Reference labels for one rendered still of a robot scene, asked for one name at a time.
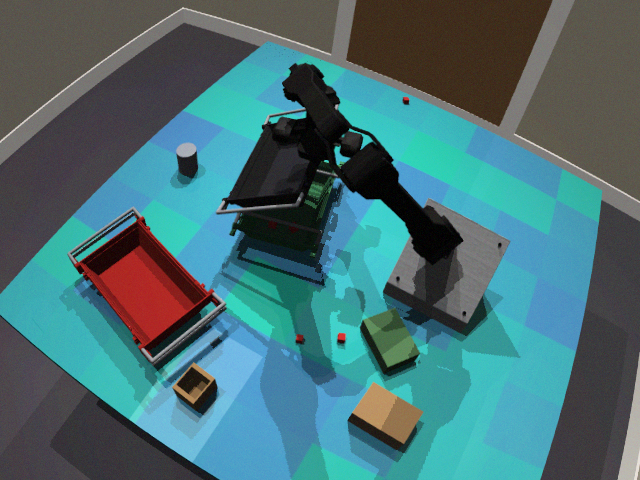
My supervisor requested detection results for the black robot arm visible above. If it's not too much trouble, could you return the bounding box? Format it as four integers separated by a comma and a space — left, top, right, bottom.
282, 63, 464, 265

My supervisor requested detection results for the grey cylinder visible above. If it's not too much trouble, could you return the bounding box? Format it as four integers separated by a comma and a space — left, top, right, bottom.
176, 142, 198, 176

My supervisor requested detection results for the green rectangular box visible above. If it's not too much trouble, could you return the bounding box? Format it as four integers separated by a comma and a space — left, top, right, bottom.
359, 308, 420, 374

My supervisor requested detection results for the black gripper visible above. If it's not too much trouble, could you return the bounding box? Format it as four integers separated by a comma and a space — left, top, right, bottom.
272, 112, 363, 158

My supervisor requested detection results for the tan rectangular block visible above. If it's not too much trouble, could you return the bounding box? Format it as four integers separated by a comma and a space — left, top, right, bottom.
348, 382, 423, 450

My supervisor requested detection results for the brown open-top box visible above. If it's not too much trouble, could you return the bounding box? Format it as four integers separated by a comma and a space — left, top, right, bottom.
172, 362, 218, 412

